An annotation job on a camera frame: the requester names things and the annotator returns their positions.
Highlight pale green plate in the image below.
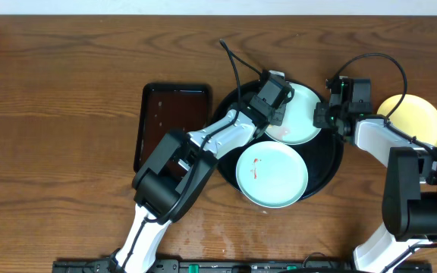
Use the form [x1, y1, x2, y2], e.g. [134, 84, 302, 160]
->
[266, 82, 321, 145]

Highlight light blue plate front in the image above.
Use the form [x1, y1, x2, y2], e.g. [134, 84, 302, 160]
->
[235, 141, 309, 209]

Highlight yellow plate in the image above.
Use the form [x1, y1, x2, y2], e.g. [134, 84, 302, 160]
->
[389, 95, 437, 147]

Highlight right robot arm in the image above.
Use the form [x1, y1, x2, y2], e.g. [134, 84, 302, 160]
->
[313, 102, 437, 272]

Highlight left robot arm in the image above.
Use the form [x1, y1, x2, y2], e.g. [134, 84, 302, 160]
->
[109, 90, 292, 272]

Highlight black round tray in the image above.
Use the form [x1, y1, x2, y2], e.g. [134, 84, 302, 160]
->
[211, 80, 344, 202]

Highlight black rectangular tray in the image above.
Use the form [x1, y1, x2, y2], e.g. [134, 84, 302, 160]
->
[134, 83, 212, 171]

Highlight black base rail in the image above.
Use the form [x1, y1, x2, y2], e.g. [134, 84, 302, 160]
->
[51, 258, 434, 273]

